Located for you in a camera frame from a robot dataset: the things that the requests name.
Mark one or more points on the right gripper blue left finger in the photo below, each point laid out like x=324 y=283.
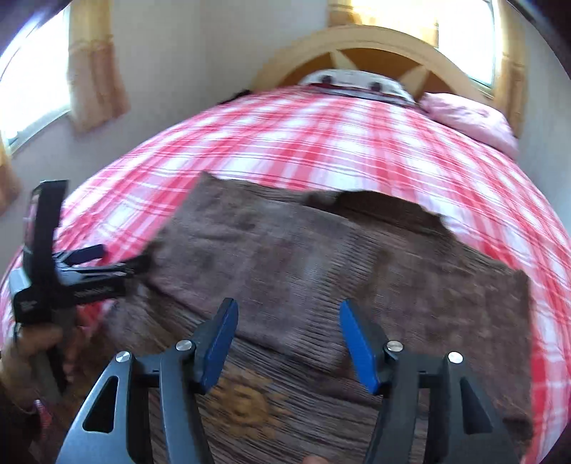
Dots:
x=113 y=425

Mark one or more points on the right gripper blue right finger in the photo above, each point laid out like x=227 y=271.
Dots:
x=463 y=426

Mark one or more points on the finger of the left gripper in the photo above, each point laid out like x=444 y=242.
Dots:
x=134 y=266
x=79 y=256

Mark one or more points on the brown knitted sweater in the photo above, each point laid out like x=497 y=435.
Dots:
x=289 y=259

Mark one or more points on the person's left hand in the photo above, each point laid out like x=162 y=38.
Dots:
x=17 y=373

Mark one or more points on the yellow curtain far left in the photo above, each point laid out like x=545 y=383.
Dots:
x=10 y=186

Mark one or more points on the red white plaid bedspread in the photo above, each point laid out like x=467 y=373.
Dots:
x=299 y=139

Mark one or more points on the white patterned pillow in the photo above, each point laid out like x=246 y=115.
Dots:
x=358 y=84

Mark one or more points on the pink pillow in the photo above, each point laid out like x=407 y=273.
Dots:
x=477 y=121

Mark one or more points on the wooden arched headboard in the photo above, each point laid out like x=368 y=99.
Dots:
x=419 y=67

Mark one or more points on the yellow curtain right of headboard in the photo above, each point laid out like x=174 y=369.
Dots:
x=510 y=87

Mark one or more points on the window behind headboard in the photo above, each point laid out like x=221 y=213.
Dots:
x=466 y=36

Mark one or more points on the yellow curtain on left wall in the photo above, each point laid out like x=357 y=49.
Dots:
x=97 y=91

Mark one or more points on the window on left wall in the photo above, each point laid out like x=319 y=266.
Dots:
x=34 y=84

